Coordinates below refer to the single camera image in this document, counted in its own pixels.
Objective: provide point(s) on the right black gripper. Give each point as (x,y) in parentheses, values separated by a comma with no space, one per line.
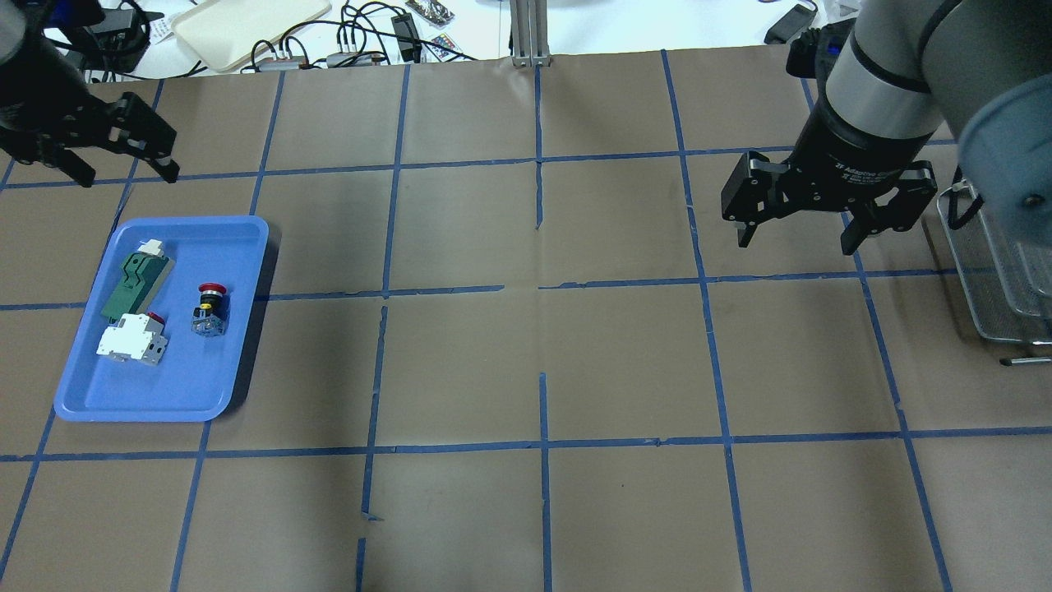
(855,146)

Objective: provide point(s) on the green relay module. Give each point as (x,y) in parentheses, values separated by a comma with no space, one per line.
(140,278)

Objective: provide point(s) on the blue plastic tray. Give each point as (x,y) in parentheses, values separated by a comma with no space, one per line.
(177,359)

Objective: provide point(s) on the beige plastic tray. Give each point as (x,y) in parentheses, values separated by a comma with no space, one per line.
(222,33)

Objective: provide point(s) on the white circuit breaker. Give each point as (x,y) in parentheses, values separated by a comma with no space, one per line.
(134,337)

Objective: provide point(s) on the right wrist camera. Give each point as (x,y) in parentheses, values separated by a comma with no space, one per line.
(814,52)

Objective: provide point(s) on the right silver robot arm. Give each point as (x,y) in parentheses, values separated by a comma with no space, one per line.
(887,79)

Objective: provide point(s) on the red emergency stop button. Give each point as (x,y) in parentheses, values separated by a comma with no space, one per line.
(208,319)

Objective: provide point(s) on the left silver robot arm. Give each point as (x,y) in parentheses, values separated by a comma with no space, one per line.
(25,21)

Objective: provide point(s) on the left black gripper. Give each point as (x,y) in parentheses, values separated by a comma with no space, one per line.
(33,103)

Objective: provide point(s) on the wire mesh shelf rack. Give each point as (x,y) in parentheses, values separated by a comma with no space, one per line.
(1006,283)

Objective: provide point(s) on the aluminium frame post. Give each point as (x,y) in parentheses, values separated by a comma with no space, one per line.
(529,45)

